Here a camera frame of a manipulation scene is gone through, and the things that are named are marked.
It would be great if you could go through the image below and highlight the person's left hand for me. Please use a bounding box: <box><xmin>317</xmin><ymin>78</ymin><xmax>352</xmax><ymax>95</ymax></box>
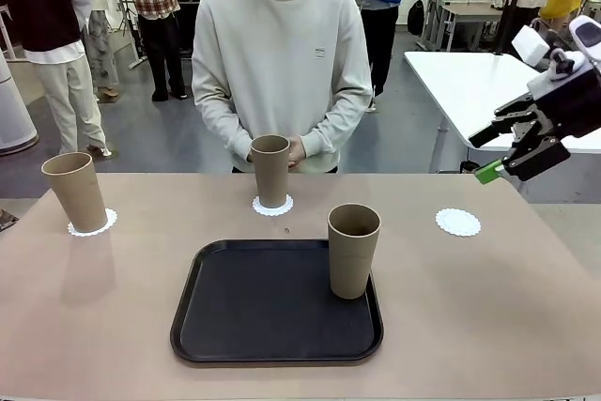
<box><xmin>285</xmin><ymin>136</ymin><xmax>308</xmax><ymax>169</ymax></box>

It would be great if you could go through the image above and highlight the grey background desk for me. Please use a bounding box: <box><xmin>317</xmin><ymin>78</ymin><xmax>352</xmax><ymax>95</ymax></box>
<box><xmin>424</xmin><ymin>0</ymin><xmax>517</xmax><ymax>53</ymax></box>

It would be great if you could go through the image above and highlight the white scalloped paper coaster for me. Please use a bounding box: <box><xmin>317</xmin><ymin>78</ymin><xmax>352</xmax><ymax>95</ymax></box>
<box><xmin>67</xmin><ymin>208</ymin><xmax>118</xmax><ymax>237</ymax></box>
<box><xmin>252</xmin><ymin>193</ymin><xmax>296</xmax><ymax>218</ymax></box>
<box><xmin>435</xmin><ymin>207</ymin><xmax>483</xmax><ymax>237</ymax></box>

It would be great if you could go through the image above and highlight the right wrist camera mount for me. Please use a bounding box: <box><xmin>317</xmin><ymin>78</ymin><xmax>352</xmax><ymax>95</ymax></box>
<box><xmin>510</xmin><ymin>23</ymin><xmax>593</xmax><ymax>95</ymax></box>

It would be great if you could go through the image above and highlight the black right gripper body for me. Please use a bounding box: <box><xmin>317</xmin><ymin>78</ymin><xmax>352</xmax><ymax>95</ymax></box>
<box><xmin>532</xmin><ymin>65</ymin><xmax>601</xmax><ymax>140</ymax></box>

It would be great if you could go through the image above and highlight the tall tan cup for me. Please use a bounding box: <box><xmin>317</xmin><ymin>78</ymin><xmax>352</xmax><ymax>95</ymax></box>
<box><xmin>40</xmin><ymin>151</ymin><xmax>108</xmax><ymax>233</ymax></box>
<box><xmin>327</xmin><ymin>203</ymin><xmax>381</xmax><ymax>301</ymax></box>
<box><xmin>250</xmin><ymin>134</ymin><xmax>291</xmax><ymax>208</ymax></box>

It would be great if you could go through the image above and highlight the black plastic tray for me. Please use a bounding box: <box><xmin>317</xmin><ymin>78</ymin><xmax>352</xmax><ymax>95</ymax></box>
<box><xmin>169</xmin><ymin>239</ymin><xmax>385</xmax><ymax>365</ymax></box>

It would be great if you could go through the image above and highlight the person in grey sweatshirt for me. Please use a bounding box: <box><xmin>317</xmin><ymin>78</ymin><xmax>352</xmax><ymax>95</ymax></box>
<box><xmin>191</xmin><ymin>0</ymin><xmax>375</xmax><ymax>175</ymax></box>

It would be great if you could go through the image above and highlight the bystander in grey patterned trousers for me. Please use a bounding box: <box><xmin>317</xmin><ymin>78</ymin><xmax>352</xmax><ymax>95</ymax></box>
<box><xmin>69</xmin><ymin>0</ymin><xmax>121</xmax><ymax>101</ymax></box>

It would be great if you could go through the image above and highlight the white background table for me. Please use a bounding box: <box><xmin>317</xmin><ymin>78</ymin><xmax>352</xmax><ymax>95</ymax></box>
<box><xmin>403</xmin><ymin>51</ymin><xmax>601</xmax><ymax>175</ymax></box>

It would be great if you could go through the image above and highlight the person's left forearm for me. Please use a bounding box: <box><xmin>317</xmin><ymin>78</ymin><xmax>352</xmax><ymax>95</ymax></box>
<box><xmin>301</xmin><ymin>84</ymin><xmax>375</xmax><ymax>159</ymax></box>

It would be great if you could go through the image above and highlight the person's right forearm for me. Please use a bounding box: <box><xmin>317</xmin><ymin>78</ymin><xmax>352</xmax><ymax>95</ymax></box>
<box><xmin>192</xmin><ymin>85</ymin><xmax>254</xmax><ymax>162</ymax></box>

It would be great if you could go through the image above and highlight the black backpack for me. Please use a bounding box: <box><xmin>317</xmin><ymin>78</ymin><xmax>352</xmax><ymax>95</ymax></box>
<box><xmin>407</xmin><ymin>0</ymin><xmax>426</xmax><ymax>36</ymax></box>

